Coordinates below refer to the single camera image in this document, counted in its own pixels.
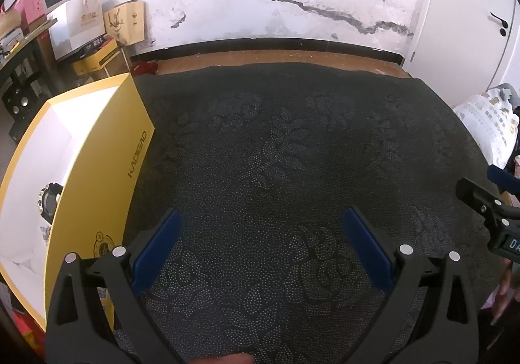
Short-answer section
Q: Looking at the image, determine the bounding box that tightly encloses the yellow cardboard box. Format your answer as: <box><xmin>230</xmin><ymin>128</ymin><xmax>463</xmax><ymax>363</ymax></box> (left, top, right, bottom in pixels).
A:
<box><xmin>73</xmin><ymin>39</ymin><xmax>123</xmax><ymax>75</ymax></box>

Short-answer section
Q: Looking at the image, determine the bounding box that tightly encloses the white paper bag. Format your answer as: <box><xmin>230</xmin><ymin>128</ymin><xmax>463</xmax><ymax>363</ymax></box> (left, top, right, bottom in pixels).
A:
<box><xmin>48</xmin><ymin>0</ymin><xmax>107</xmax><ymax>61</ymax></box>

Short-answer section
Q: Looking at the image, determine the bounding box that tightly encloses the person's left hand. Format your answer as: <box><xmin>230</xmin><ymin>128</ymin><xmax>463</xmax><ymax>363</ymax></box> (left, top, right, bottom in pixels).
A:
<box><xmin>191</xmin><ymin>353</ymin><xmax>256</xmax><ymax>364</ymax></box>

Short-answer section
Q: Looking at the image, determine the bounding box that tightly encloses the white door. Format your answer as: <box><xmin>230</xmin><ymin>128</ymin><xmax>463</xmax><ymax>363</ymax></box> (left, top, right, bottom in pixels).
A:
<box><xmin>414</xmin><ymin>0</ymin><xmax>520</xmax><ymax>105</ymax></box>

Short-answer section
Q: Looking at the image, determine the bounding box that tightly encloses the wooden desk black frame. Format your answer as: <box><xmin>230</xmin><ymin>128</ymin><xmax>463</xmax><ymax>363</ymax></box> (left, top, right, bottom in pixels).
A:
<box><xmin>0</xmin><ymin>17</ymin><xmax>58</xmax><ymax>82</ymax></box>

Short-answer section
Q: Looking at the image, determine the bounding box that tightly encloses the brown paper bag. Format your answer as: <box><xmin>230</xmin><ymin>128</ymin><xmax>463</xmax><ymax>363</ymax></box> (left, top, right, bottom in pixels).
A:
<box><xmin>103</xmin><ymin>0</ymin><xmax>146</xmax><ymax>47</ymax></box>

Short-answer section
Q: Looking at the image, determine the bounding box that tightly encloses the black door handle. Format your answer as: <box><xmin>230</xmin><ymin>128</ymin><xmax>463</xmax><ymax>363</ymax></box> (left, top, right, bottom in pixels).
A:
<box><xmin>489</xmin><ymin>12</ymin><xmax>509</xmax><ymax>37</ymax></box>

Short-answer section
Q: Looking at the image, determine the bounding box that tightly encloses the black embossed table mat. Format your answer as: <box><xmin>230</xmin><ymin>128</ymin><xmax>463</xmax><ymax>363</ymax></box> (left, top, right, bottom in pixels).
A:
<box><xmin>101</xmin><ymin>62</ymin><xmax>504</xmax><ymax>364</ymax></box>

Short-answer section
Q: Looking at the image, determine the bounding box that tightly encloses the pink box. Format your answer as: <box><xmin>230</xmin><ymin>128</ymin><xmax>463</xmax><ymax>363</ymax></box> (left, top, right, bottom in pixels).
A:
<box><xmin>18</xmin><ymin>0</ymin><xmax>47</xmax><ymax>29</ymax></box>

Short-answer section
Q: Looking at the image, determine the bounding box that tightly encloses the flat black box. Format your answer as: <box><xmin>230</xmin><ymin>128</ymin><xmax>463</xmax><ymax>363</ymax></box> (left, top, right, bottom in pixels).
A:
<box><xmin>73</xmin><ymin>34</ymin><xmax>107</xmax><ymax>58</ymax></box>

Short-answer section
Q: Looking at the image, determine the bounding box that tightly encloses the dark red bag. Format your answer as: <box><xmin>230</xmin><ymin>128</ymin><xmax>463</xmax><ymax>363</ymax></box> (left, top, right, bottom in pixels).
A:
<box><xmin>132</xmin><ymin>59</ymin><xmax>159</xmax><ymax>76</ymax></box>

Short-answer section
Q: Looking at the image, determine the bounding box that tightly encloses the gold watch black strap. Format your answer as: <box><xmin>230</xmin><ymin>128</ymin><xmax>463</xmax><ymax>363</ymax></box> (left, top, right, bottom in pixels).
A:
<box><xmin>36</xmin><ymin>182</ymin><xmax>63</xmax><ymax>224</ymax></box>

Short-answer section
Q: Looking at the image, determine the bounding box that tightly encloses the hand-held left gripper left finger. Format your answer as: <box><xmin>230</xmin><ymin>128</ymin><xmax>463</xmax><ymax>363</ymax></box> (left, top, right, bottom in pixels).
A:
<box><xmin>45</xmin><ymin>207</ymin><xmax>183</xmax><ymax>364</ymax></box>

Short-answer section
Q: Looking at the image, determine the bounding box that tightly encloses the woven straw basket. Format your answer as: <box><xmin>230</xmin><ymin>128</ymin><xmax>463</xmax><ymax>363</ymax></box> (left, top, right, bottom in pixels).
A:
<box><xmin>0</xmin><ymin>8</ymin><xmax>23</xmax><ymax>37</ymax></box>

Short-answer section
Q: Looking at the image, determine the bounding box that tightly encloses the yellow box white interior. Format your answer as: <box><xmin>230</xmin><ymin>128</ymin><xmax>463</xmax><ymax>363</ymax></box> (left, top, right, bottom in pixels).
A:
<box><xmin>0</xmin><ymin>72</ymin><xmax>156</xmax><ymax>334</ymax></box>

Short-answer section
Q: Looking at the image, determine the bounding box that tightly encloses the printed white pillow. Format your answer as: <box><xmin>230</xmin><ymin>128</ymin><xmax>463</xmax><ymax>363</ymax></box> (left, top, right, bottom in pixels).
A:
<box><xmin>453</xmin><ymin>84</ymin><xmax>520</xmax><ymax>170</ymax></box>

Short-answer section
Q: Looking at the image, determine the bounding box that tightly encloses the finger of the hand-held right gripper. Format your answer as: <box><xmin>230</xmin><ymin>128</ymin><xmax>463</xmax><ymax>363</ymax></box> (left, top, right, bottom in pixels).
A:
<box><xmin>487</xmin><ymin>164</ymin><xmax>520</xmax><ymax>198</ymax></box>
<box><xmin>456</xmin><ymin>178</ymin><xmax>520</xmax><ymax>227</ymax></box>

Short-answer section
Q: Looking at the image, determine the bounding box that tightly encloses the person's right hand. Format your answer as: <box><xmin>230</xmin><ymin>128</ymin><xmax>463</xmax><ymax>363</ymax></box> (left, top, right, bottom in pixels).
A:
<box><xmin>491</xmin><ymin>260</ymin><xmax>520</xmax><ymax>326</ymax></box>

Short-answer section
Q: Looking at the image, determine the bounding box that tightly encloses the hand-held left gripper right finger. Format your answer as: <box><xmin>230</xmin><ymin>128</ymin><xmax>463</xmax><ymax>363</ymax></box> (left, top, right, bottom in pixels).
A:
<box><xmin>342</xmin><ymin>205</ymin><xmax>481</xmax><ymax>364</ymax></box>

